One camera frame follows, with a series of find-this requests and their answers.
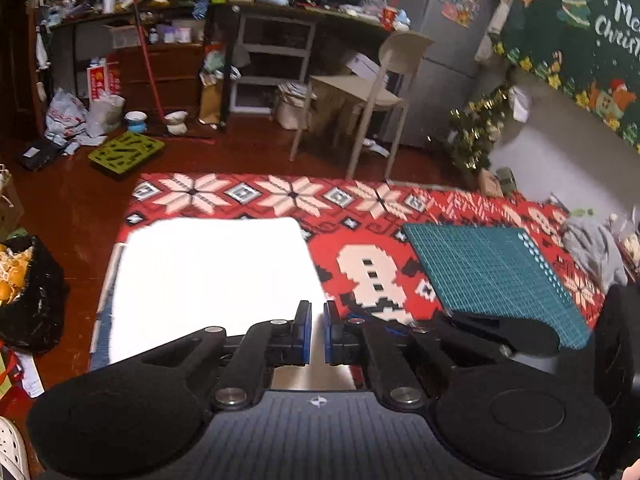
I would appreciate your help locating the grey refrigerator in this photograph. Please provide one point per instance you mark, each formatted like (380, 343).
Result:
(430, 60)

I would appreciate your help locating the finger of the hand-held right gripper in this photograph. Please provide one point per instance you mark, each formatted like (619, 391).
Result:
(470, 325)

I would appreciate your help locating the green gift box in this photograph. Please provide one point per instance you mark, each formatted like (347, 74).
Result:
(509, 180)

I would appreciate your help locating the woven gift box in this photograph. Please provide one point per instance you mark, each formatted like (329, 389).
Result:
(490, 182)

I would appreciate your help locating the red printed blanket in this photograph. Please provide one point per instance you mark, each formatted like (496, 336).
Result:
(350, 205)

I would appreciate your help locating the small Christmas tree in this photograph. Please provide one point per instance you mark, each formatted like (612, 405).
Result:
(475, 130)

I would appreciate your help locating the grey plastic bag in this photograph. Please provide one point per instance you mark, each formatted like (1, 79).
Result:
(106, 115)

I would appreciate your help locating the black trash bag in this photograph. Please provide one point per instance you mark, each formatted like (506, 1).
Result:
(35, 300)

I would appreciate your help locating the red printed box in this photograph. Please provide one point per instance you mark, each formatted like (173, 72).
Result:
(102, 80)

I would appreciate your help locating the brown wooden drawer cabinet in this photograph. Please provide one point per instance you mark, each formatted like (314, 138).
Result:
(170, 75)

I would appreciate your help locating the green lattice board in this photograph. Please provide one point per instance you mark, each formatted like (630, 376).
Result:
(125, 155)

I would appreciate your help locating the green cutting mat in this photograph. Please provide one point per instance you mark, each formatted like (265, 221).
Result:
(490, 270)

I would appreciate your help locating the white sandal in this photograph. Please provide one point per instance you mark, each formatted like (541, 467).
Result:
(12, 450)

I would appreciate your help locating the blue white ceramic pot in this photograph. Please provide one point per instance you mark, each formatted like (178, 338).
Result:
(135, 122)

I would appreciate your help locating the black flat case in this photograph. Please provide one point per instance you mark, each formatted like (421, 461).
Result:
(40, 154)

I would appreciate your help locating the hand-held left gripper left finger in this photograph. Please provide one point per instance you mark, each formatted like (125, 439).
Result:
(303, 334)

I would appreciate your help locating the printed plastic bag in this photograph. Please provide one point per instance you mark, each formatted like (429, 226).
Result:
(65, 115)

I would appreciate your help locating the grey sweater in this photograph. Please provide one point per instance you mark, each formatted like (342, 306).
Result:
(595, 250)

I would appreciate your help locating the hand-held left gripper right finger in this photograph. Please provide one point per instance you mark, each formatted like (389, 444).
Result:
(330, 335)

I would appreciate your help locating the crumpled white paper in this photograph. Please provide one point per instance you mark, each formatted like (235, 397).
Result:
(376, 147)

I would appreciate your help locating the black wooden desk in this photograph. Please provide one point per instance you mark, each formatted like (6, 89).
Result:
(310, 12)

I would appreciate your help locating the white hanging cloth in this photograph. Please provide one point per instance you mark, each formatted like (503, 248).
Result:
(518, 104)

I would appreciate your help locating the white knit sweater vest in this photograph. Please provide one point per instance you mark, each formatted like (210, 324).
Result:
(210, 275)

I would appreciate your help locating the brown paper bag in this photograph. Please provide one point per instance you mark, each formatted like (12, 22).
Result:
(210, 102)

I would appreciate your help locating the beige chair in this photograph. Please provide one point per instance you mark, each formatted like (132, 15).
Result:
(365, 95)

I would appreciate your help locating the green Christmas wall banner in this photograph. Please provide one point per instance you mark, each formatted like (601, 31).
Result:
(575, 35)

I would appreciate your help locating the red paper cup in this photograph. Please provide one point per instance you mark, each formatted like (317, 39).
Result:
(389, 18)

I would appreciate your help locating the white drawer unit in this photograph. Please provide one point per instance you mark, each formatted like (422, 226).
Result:
(270, 60)

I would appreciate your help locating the red broom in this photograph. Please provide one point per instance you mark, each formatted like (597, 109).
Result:
(150, 70)

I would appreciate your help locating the white tote bag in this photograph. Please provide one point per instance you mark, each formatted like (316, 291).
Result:
(294, 107)

